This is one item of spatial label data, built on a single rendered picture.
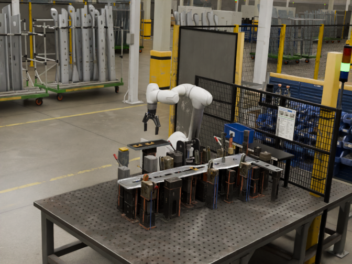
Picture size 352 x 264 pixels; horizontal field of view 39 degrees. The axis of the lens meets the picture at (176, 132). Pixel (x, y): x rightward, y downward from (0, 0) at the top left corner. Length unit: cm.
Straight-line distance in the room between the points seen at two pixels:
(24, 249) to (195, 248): 203
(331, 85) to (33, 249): 312
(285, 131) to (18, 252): 276
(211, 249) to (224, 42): 365
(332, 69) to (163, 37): 793
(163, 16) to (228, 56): 549
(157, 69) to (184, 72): 484
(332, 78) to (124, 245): 223
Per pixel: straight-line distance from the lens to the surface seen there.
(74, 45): 1191
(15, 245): 511
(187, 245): 358
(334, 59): 440
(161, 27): 1191
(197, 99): 448
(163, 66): 1197
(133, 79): 1118
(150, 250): 350
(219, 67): 668
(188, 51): 708
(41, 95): 1078
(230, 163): 438
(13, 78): 1100
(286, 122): 471
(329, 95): 444
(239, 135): 486
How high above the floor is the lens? 239
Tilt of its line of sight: 15 degrees down
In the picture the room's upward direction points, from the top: 3 degrees clockwise
